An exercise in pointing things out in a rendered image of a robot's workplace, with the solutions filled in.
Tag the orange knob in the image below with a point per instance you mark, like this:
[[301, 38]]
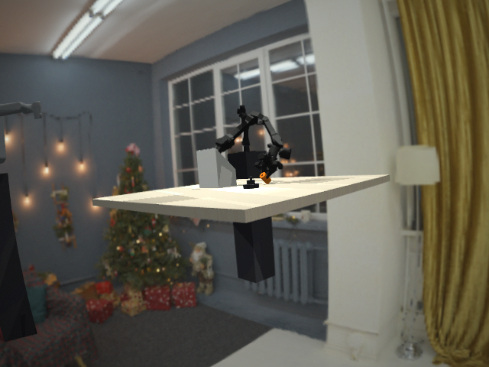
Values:
[[263, 177]]

